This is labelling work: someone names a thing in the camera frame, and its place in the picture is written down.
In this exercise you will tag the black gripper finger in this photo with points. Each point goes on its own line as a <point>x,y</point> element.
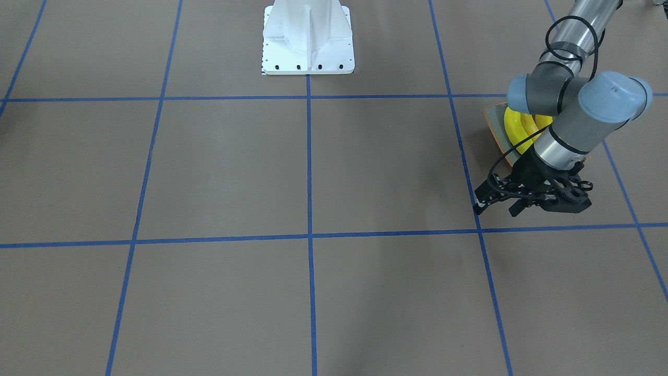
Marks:
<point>492,190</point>
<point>520,204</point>

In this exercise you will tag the grey square plate orange rim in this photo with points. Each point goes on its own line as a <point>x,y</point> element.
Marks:
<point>567,138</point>

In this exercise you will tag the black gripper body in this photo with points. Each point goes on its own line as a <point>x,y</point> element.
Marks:
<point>528,173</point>

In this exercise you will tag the yellow banana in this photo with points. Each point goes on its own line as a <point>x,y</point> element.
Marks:
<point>521,129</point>

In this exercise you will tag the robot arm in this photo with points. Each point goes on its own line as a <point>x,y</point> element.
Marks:
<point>555,83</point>

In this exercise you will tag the brown paper table cover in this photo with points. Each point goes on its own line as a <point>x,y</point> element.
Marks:
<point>169,210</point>

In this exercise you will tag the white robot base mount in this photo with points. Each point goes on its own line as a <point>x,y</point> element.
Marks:
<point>307,38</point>

